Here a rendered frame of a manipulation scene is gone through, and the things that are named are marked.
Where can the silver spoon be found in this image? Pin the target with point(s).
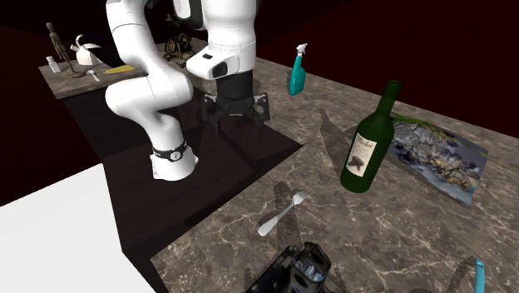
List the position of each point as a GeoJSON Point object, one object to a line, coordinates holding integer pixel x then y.
{"type": "Point", "coordinates": [94, 75]}

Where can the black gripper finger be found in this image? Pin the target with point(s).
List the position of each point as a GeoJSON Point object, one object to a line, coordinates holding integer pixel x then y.
{"type": "Point", "coordinates": [262, 109]}
{"type": "Point", "coordinates": [209, 110]}

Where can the wooden mannequin figure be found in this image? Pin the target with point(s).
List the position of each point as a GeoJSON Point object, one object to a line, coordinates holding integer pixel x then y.
{"type": "Point", "coordinates": [61, 50]}

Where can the black kitchen appliance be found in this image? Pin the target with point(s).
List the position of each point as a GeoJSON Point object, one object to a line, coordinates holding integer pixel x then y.
{"type": "Point", "coordinates": [304, 268]}

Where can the teal spray bottle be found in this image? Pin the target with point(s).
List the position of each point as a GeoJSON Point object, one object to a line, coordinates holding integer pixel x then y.
{"type": "Point", "coordinates": [297, 79]}

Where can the yellow flat tool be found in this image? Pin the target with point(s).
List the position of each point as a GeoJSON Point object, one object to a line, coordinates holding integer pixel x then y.
{"type": "Point", "coordinates": [119, 69]}

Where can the silver fork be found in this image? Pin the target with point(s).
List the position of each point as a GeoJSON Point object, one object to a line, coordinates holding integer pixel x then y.
{"type": "Point", "coordinates": [279, 215]}

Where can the green wine bottle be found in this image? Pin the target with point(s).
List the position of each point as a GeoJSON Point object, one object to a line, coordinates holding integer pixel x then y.
{"type": "Point", "coordinates": [367, 150]}

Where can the dark robot stand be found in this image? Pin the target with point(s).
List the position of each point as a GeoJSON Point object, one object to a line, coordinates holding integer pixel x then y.
{"type": "Point", "coordinates": [162, 203]}

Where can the white kettle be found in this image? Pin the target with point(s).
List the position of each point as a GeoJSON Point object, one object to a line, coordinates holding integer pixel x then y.
{"type": "Point", "coordinates": [84, 55]}

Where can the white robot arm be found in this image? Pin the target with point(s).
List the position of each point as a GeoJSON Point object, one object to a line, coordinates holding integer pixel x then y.
{"type": "Point", "coordinates": [138, 97]}

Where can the white salt shaker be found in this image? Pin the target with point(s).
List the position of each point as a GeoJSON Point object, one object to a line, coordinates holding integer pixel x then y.
{"type": "Point", "coordinates": [53, 65]}

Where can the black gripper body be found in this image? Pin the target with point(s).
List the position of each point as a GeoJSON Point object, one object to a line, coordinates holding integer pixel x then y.
{"type": "Point", "coordinates": [235, 91]}

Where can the landscape picture book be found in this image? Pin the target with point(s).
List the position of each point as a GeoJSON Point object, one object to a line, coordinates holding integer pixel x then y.
{"type": "Point", "coordinates": [438, 158]}

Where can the dark brass machine figure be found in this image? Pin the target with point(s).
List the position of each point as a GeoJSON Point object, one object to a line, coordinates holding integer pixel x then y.
{"type": "Point", "coordinates": [178, 42]}

